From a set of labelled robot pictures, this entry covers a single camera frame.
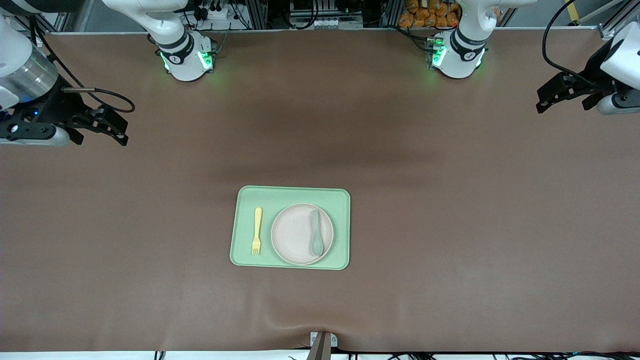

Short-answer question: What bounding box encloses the yellow plastic fork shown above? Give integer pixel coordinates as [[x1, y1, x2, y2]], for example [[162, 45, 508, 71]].
[[251, 207, 263, 256]]

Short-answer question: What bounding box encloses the round white plate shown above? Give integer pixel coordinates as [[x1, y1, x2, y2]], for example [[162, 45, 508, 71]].
[[270, 203, 335, 266]]

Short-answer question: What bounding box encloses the green plastic spoon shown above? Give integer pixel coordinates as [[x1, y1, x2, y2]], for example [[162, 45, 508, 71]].
[[310, 209, 325, 257]]

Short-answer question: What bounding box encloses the white power strip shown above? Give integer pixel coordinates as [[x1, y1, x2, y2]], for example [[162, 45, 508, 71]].
[[192, 4, 231, 21]]

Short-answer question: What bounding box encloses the orange packaged snacks pile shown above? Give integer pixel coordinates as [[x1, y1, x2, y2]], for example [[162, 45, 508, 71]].
[[398, 0, 463, 28]]

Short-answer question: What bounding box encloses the brown table mat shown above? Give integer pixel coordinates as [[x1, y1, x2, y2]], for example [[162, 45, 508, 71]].
[[0, 27, 640, 353]]

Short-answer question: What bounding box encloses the light green rectangular tray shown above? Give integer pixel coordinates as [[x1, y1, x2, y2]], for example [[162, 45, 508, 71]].
[[229, 185, 351, 271]]

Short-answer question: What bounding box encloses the aluminium frame profile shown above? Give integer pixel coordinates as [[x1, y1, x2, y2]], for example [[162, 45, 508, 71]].
[[597, 0, 631, 41], [50, 0, 96, 33]]

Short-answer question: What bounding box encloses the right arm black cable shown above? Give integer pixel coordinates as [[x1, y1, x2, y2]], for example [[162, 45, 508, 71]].
[[30, 15, 136, 113]]

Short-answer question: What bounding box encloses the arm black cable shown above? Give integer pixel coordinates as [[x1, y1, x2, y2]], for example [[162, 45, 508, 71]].
[[543, 0, 597, 87], [30, 15, 136, 113]]

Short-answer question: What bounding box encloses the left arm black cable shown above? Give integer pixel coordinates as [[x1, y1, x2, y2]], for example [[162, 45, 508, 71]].
[[543, 0, 597, 87]]

